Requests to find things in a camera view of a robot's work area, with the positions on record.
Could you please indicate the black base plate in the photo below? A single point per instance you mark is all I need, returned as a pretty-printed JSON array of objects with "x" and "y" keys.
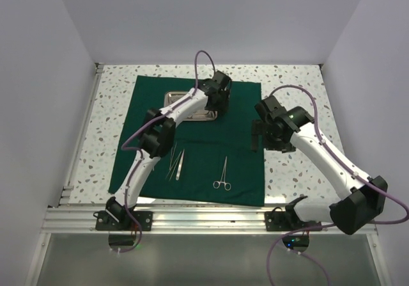
[
  {"x": 278, "y": 221},
  {"x": 140, "y": 220}
]

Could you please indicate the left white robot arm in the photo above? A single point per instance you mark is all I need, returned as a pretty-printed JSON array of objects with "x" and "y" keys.
[{"x": 153, "y": 141}]

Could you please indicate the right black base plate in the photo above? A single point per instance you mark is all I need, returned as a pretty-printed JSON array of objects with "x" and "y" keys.
[{"x": 278, "y": 221}]

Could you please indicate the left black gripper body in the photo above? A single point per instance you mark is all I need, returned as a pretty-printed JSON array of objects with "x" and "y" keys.
[{"x": 221, "y": 103}]

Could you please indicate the wide steel tweezers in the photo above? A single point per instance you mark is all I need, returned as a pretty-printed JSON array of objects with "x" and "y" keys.
[{"x": 179, "y": 165}]

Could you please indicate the left side aluminium rail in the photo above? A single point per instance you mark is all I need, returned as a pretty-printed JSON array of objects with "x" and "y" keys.
[{"x": 68, "y": 184}]

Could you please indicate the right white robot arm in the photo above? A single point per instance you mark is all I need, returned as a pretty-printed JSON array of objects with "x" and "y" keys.
[{"x": 359, "y": 197}]

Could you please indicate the thin steel tweezers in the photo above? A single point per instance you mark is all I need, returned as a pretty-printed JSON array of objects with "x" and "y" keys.
[
  {"x": 173, "y": 150},
  {"x": 173, "y": 167}
]

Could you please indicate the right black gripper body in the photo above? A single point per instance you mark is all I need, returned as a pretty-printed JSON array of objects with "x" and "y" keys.
[{"x": 271, "y": 142}]

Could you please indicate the steel instrument tray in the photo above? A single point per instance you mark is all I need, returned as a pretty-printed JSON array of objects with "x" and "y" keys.
[{"x": 174, "y": 97}]

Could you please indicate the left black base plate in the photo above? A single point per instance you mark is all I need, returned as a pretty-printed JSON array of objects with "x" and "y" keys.
[{"x": 140, "y": 220}]

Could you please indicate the dark green surgical cloth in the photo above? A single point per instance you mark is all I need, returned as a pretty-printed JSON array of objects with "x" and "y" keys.
[{"x": 206, "y": 146}]

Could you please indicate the aluminium mounting rail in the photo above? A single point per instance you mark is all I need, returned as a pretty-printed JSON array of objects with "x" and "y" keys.
[{"x": 166, "y": 219}]

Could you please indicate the steel ring-handle hemostat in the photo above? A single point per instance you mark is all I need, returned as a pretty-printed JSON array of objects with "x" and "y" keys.
[{"x": 222, "y": 181}]

